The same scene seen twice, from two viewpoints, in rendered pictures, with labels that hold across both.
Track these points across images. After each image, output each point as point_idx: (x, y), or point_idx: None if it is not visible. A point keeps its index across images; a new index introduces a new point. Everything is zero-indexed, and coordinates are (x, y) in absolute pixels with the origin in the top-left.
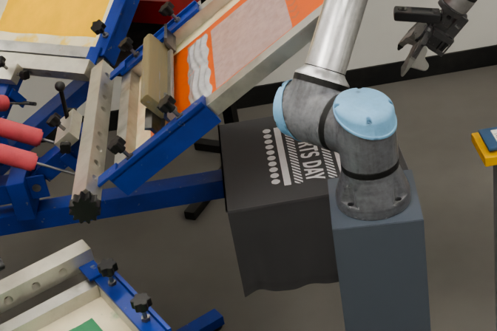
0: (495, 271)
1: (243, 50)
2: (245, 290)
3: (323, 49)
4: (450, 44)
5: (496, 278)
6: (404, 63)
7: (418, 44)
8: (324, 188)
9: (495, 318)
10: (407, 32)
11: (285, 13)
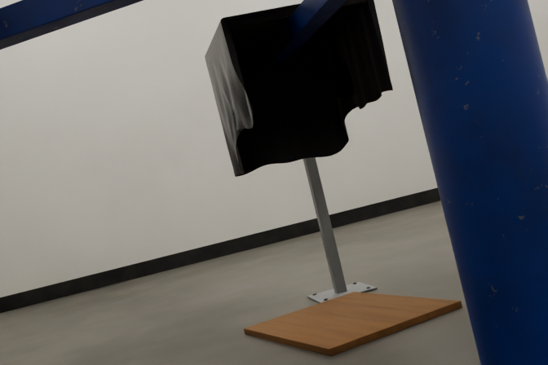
0: (310, 165)
1: None
2: (390, 83)
3: None
4: None
5: (313, 171)
6: None
7: None
8: None
9: (320, 214)
10: None
11: None
